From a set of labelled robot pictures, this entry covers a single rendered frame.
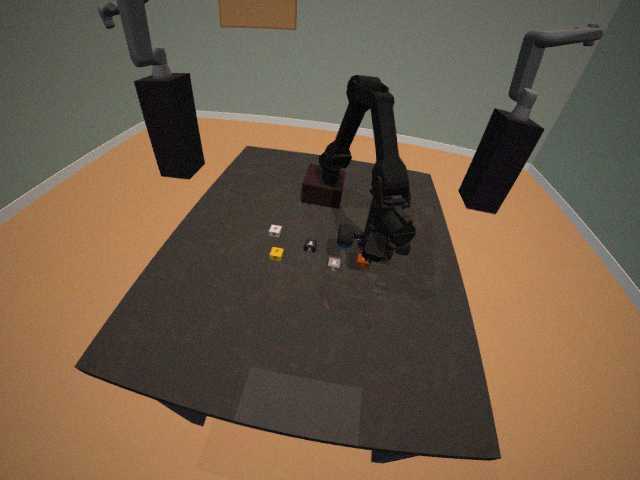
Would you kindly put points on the yellow block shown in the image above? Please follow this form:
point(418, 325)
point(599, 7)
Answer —
point(276, 254)

